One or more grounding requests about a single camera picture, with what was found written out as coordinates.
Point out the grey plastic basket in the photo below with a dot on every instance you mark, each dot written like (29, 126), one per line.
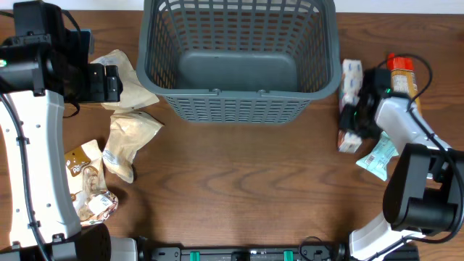
(239, 61)

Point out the brown white snack pouch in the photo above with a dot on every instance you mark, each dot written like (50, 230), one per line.
(92, 200)

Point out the upper beige paper bag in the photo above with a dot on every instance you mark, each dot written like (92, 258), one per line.
(134, 95)

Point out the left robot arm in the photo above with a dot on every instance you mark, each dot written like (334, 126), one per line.
(45, 66)

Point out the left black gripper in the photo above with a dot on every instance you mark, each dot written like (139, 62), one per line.
(95, 91)

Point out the Kleenex tissue multipack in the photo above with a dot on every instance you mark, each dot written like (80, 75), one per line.
(351, 83)

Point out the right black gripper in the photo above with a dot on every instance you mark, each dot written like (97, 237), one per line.
(370, 132)

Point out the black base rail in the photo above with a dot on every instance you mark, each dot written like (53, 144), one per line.
(143, 249)

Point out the light blue snack packet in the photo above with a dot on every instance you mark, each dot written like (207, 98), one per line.
(377, 160)

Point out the lower beige paper bag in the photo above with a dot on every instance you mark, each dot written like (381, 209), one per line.
(129, 132)

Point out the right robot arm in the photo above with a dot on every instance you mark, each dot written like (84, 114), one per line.
(423, 200)

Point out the orange spaghetti packet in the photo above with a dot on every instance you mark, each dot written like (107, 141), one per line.
(403, 77)

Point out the beige paper bag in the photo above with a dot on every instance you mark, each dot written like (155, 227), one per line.
(134, 95)
(129, 132)

